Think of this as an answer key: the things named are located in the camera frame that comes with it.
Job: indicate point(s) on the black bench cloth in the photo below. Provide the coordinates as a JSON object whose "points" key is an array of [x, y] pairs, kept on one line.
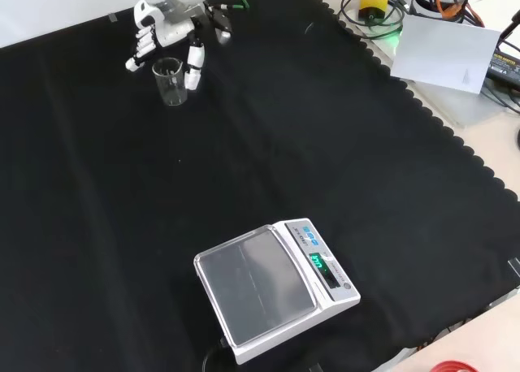
{"points": [[203, 177]]}

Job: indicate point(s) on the grey tape piece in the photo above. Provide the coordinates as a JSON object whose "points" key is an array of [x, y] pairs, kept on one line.
{"points": [[113, 18]]}

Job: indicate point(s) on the clear glass beaker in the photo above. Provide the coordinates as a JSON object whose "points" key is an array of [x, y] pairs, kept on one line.
{"points": [[170, 87]]}

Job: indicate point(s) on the pale board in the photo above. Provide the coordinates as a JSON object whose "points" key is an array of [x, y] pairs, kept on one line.
{"points": [[443, 53]]}

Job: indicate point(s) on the black power adapter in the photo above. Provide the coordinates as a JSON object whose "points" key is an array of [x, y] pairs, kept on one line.
{"points": [[503, 67]]}

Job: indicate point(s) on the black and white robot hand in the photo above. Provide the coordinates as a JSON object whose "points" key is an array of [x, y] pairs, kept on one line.
{"points": [[172, 28]]}

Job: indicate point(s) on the electronic balance with steel pan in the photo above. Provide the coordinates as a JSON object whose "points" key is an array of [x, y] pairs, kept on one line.
{"points": [[280, 286]]}

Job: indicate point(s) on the yellow stop button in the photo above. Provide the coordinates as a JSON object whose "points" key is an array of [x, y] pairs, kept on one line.
{"points": [[373, 4]]}

